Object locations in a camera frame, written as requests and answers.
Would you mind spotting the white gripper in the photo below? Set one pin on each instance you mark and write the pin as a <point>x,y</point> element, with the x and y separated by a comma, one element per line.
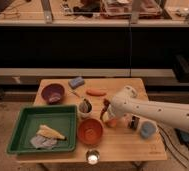
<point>112,113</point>

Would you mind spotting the orange apple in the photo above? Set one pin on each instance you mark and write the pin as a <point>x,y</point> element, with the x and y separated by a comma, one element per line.
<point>112,123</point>

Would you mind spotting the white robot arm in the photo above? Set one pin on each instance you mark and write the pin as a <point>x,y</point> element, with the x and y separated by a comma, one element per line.
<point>125,101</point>

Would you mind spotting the red bowl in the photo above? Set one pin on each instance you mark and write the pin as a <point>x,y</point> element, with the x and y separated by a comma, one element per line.
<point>90,131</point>

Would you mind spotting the purple bowl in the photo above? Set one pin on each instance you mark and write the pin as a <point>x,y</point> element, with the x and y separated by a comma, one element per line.
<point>53,93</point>

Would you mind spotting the dark purple eggplant toy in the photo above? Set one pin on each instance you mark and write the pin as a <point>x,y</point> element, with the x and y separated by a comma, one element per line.
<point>106,104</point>

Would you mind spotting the white mug with utensils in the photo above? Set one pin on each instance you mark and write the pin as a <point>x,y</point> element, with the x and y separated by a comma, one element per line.
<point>85,109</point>

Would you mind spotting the orange carrot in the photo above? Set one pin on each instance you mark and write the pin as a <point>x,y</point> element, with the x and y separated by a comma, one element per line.
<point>95,92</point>

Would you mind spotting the white black small box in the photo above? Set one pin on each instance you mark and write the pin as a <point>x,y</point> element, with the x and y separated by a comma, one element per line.
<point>132,122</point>

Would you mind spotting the wooden table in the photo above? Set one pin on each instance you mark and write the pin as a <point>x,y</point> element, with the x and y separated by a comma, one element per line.
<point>117,145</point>

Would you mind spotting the silver metal cup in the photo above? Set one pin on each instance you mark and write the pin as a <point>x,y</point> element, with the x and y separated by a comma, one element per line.
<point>92,156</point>

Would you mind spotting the blue round object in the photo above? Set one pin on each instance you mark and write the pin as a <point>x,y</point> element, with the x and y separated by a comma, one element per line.
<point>147,129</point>

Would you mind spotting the blue sponge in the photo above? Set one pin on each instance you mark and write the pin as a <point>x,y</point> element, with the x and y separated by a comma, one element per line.
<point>76,82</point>

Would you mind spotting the green plastic tray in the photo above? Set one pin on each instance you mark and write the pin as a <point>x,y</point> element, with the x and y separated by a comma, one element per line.
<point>62,118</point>

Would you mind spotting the grey purple cloth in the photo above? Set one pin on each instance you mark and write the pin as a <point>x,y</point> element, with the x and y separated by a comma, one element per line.
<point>39,141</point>

